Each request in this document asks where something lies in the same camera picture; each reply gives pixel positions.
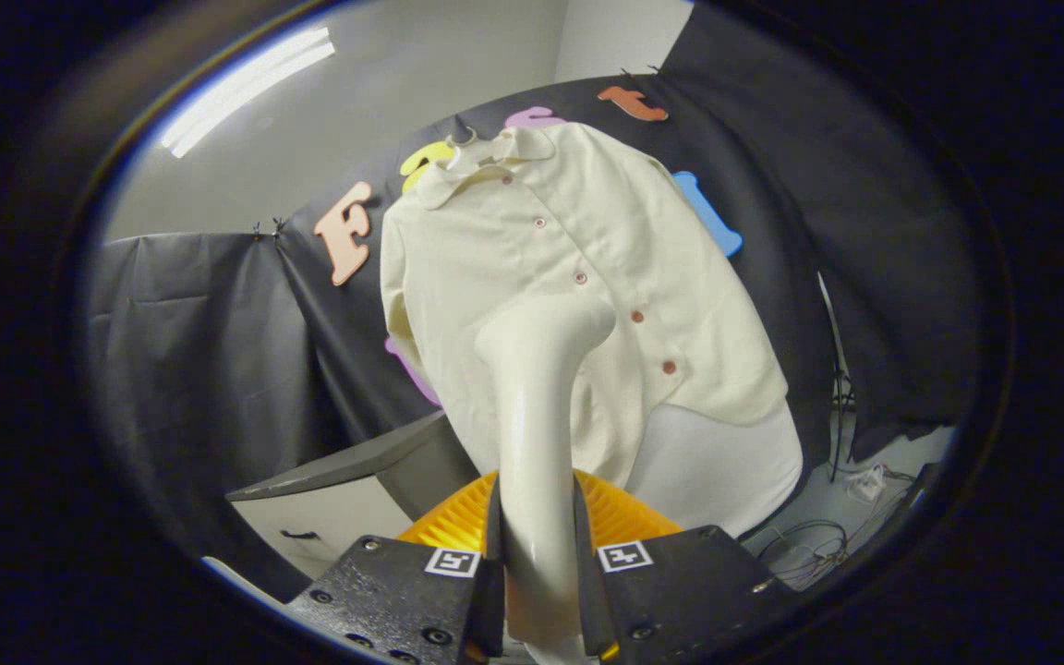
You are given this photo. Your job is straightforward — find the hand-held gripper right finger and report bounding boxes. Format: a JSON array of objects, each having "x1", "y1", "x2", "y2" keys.
[{"x1": 574, "y1": 469, "x2": 801, "y2": 665}]

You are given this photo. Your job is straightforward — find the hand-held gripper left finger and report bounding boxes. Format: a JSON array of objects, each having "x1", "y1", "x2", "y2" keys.
[{"x1": 284, "y1": 469, "x2": 505, "y2": 665}]

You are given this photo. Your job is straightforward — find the white garment steamer head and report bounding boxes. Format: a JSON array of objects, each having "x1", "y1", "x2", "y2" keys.
[{"x1": 475, "y1": 297, "x2": 618, "y2": 665}]

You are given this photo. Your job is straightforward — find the cream button-up shirt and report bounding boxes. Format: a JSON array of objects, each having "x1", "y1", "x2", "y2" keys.
[{"x1": 380, "y1": 123, "x2": 790, "y2": 489}]

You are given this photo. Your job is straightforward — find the white clothes hanger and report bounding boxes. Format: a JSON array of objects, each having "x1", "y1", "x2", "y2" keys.
[{"x1": 444, "y1": 129, "x2": 514, "y2": 176}]

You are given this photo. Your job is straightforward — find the grey cabinet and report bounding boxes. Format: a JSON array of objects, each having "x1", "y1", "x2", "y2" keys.
[{"x1": 225, "y1": 411, "x2": 482, "y2": 583}]

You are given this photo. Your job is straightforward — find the white power adapter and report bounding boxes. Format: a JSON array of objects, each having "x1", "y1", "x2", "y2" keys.
[{"x1": 846, "y1": 465, "x2": 886, "y2": 502}]

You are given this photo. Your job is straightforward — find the thin grey pole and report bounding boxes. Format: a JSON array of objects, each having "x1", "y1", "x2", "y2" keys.
[{"x1": 816, "y1": 272, "x2": 856, "y2": 483}]

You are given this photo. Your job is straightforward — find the black backdrop cloth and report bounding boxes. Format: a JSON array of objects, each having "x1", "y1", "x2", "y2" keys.
[{"x1": 84, "y1": 0, "x2": 990, "y2": 601}]

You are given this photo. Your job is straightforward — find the ceiling light panel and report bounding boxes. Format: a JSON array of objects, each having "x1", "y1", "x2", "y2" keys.
[{"x1": 159, "y1": 26, "x2": 337, "y2": 160}]

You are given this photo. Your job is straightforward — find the black cable tangle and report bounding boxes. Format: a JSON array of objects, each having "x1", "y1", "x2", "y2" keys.
[{"x1": 758, "y1": 519, "x2": 852, "y2": 589}]

